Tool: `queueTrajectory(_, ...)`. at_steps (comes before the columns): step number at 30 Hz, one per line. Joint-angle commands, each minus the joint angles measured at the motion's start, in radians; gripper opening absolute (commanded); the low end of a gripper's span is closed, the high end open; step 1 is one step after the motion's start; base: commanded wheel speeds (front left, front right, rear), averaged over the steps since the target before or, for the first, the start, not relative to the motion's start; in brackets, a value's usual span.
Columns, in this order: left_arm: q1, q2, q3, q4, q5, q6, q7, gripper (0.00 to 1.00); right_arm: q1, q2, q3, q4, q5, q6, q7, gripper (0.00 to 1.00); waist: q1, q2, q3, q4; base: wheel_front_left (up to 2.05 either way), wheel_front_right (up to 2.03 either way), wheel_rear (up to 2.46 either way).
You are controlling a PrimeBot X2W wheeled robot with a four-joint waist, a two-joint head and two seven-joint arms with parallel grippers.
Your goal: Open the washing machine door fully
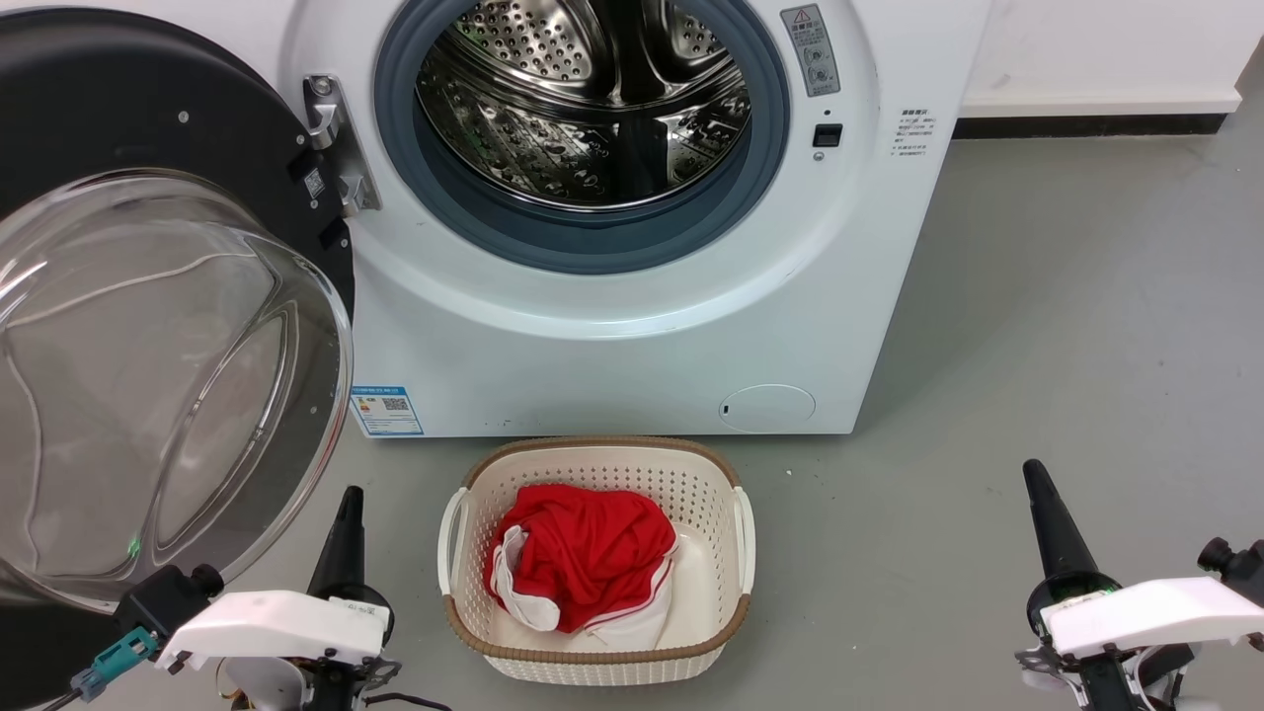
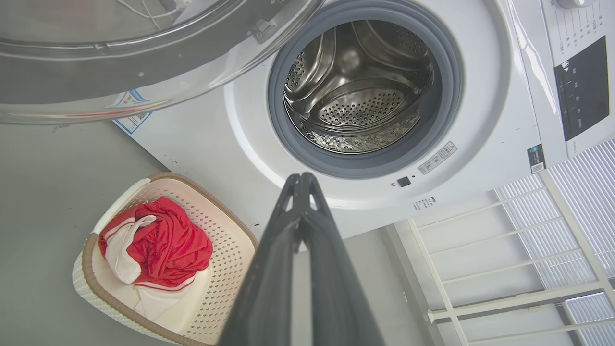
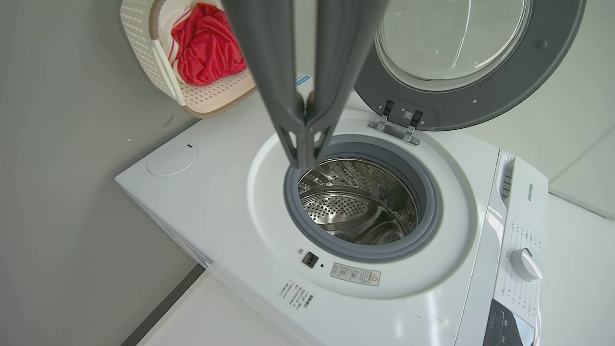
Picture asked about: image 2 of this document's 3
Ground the white front-load washing machine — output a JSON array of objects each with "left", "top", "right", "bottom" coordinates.
[{"left": 113, "top": 0, "right": 615, "bottom": 241}]

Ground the cream plastic laundry basket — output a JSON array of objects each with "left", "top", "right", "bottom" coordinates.
[{"left": 72, "top": 172, "right": 260, "bottom": 346}]

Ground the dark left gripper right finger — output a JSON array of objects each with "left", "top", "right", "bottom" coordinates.
[{"left": 302, "top": 173, "right": 385, "bottom": 346}]

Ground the red and white garment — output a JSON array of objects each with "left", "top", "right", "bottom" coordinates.
[{"left": 98, "top": 196, "right": 214, "bottom": 327}]

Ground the white metal rack frame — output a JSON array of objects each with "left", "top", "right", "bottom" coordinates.
[{"left": 384, "top": 168, "right": 615, "bottom": 346}]

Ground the black QR code sticker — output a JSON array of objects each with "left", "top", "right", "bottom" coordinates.
[{"left": 527, "top": 143, "right": 547, "bottom": 174}]

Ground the white warning sticker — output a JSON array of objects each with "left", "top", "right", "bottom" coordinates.
[{"left": 418, "top": 141, "right": 458, "bottom": 175}]

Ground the black washer display panel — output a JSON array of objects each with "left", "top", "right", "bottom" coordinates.
[{"left": 553, "top": 35, "right": 610, "bottom": 142}]

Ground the blue energy label sticker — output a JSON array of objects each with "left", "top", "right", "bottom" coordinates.
[{"left": 113, "top": 90, "right": 153, "bottom": 134}]

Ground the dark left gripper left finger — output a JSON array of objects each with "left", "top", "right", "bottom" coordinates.
[{"left": 219, "top": 174, "right": 303, "bottom": 346}]

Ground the stainless steel washer drum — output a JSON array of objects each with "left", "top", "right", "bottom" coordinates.
[{"left": 283, "top": 20, "right": 434, "bottom": 154}]

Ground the grey metal hinge bracket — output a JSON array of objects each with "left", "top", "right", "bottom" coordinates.
[{"left": 252, "top": 17, "right": 280, "bottom": 45}]

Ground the white corrugated panel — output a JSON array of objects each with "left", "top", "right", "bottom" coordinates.
[{"left": 495, "top": 139, "right": 615, "bottom": 346}]

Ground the round black glass washer door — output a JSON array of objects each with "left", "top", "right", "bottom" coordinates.
[{"left": 0, "top": 0, "right": 327, "bottom": 125}]

